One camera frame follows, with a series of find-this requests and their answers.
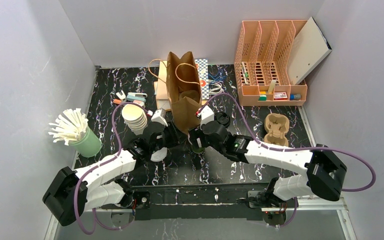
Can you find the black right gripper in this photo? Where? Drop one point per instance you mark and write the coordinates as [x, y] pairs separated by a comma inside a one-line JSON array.
[[195, 136]]

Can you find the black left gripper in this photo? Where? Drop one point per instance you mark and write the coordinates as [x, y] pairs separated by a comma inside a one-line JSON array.
[[171, 135]]

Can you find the green paper coffee cup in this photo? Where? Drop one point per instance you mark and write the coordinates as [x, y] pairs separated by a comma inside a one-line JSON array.
[[197, 143]]

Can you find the brown paper bag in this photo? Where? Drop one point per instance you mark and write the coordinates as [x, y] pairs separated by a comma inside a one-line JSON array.
[[184, 90]]

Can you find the cardboard cup carrier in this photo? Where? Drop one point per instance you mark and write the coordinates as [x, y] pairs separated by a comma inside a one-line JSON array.
[[276, 127]]

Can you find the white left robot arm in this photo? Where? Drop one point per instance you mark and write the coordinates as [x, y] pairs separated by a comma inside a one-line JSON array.
[[74, 191]]

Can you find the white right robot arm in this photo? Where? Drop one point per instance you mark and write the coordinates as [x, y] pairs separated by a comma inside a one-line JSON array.
[[318, 171]]

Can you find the black coffee cup lid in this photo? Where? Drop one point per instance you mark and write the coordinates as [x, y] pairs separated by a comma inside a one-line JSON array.
[[223, 119]]

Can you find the stack of white lids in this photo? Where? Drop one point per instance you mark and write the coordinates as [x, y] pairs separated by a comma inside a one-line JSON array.
[[135, 118]]

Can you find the checkered paper sheet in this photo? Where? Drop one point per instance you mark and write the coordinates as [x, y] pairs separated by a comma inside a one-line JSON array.
[[202, 68]]

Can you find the green cup of stirrers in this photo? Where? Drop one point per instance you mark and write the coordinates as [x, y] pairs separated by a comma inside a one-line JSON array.
[[72, 128]]

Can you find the orange file organizer rack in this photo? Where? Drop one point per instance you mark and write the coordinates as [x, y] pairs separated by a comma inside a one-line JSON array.
[[261, 63]]

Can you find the white folder board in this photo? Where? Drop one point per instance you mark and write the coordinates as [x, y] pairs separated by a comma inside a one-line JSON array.
[[309, 48]]

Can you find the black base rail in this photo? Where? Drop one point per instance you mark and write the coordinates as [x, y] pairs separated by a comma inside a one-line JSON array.
[[251, 195]]

